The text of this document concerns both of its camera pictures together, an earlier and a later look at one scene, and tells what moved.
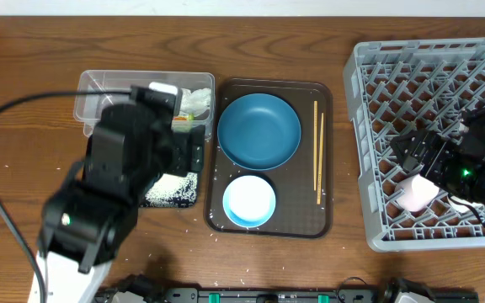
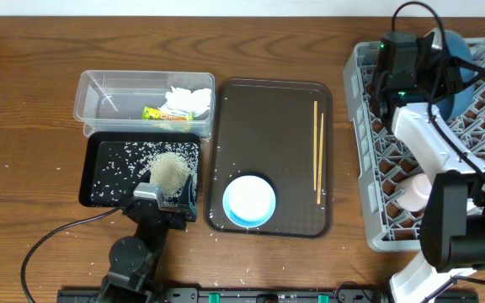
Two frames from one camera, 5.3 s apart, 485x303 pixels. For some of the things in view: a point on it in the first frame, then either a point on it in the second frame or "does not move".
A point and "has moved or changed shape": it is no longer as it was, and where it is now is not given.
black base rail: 287,295 does not move
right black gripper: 444,149 to 450,80
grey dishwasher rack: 401,86 does not move
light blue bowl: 249,201 does not move
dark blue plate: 258,132 to 458,104
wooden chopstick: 315,140 does not move
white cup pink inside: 416,192 does not move
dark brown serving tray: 303,184 does not move
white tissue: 195,103 does not move
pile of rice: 173,191 has moved or changed shape
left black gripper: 180,146 to 191,206
